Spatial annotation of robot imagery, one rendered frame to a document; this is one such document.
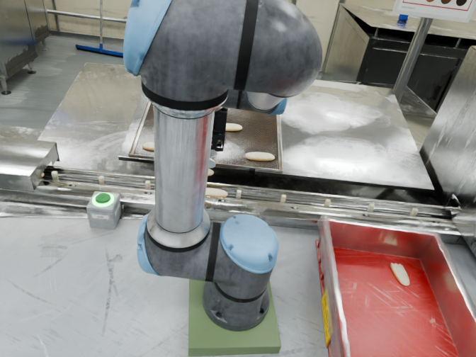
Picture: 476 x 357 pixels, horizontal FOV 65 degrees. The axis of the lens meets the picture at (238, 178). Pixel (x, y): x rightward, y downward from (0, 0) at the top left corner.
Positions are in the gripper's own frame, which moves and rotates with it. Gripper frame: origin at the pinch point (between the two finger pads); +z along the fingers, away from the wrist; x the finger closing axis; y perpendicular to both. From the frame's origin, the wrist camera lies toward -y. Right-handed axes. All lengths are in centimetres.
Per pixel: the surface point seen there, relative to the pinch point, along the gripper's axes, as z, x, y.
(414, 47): -21, 78, 86
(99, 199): 3.3, -14.9, -24.2
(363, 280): 12, -27, 48
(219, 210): 7.7, -9.2, 8.0
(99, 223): 9.8, -17.3, -24.2
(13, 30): 46, 231, -182
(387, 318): 12, -37, 51
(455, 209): 4, -1, 80
